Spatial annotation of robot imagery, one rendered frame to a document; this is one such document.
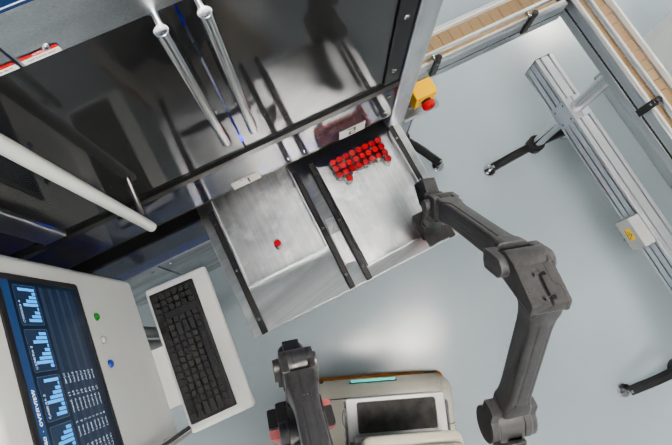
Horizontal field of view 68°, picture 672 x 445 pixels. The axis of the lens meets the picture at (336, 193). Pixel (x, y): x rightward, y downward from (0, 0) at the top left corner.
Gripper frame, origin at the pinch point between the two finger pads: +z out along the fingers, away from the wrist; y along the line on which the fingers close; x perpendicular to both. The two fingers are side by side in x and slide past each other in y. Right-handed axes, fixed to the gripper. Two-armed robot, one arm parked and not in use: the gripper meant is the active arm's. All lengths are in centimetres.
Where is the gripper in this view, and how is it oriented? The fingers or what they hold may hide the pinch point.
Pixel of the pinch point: (427, 236)
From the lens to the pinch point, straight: 153.1
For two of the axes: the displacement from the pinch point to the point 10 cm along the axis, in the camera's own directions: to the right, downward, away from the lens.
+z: 0.7, 4.1, 9.1
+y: -4.5, -8.0, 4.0
